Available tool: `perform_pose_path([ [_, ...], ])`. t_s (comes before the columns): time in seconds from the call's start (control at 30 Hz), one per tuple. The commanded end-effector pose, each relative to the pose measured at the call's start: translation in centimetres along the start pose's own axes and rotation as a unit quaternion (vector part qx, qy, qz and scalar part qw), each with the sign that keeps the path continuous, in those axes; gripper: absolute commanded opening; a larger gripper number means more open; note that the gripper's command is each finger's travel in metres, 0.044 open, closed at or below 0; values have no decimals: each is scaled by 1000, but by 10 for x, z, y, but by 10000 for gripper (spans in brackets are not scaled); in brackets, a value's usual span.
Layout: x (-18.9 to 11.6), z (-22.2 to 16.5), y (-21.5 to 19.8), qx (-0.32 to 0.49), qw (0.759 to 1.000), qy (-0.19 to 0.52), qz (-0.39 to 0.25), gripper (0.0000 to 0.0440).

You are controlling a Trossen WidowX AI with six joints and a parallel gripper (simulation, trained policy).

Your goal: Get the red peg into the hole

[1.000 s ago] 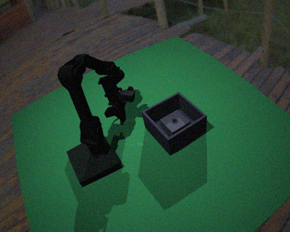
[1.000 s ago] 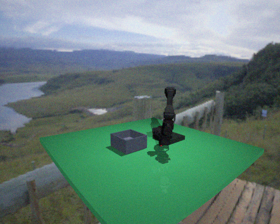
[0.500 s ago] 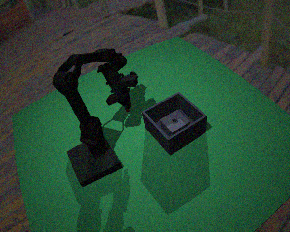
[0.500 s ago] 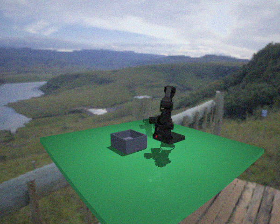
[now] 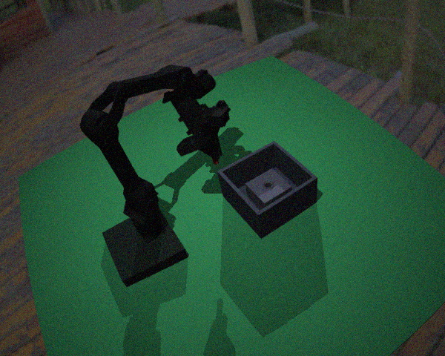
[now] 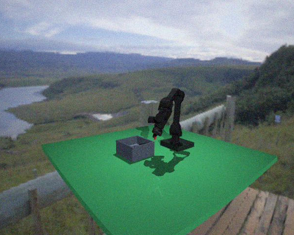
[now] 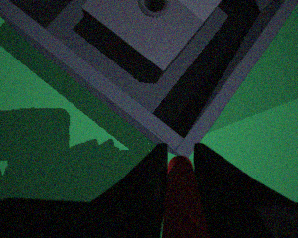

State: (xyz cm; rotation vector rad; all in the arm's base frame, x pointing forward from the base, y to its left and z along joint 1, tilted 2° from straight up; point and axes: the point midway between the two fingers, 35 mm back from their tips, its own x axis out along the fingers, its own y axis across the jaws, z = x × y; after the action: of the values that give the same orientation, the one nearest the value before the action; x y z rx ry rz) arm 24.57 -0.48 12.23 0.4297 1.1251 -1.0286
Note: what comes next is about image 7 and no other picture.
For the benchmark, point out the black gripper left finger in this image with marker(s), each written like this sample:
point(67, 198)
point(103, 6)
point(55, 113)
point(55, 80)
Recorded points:
point(132, 208)

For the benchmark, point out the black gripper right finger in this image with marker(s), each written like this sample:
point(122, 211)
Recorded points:
point(238, 206)

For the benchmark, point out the dark red peg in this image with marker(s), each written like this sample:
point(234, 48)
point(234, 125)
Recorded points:
point(183, 212)

